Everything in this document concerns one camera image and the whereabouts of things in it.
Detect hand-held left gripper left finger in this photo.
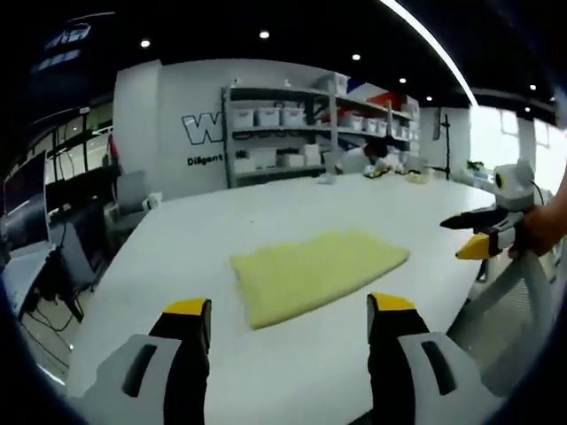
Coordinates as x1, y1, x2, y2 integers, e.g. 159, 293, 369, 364
82, 297, 213, 425

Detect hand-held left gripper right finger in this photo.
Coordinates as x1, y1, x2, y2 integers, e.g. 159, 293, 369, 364
366, 291, 485, 425

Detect yellow blue grey garment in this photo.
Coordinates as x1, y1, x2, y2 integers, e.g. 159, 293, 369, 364
229, 228, 411, 331

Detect person's right hand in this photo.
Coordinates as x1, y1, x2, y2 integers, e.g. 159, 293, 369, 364
509, 205, 562, 261

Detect grey mesh chair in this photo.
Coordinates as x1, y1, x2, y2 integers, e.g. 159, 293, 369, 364
447, 255, 560, 391

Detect black tripod stand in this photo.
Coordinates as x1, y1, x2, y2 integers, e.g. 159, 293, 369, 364
435, 110, 458, 182

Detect ceiling light strip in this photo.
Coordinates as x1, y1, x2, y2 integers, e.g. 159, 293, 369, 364
380, 0, 480, 108

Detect grey office chair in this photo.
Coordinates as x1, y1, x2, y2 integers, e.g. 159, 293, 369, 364
113, 170, 150, 219

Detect red hanging cloth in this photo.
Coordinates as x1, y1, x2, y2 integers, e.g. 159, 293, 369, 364
105, 135, 123, 170

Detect black computer monitor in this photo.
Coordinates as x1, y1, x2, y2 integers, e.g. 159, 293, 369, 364
1, 150, 52, 250

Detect row of white storage bins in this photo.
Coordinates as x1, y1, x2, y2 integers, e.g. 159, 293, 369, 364
231, 74, 421, 173

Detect round ceiling spot lights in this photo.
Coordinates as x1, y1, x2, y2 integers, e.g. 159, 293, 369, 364
139, 28, 540, 114

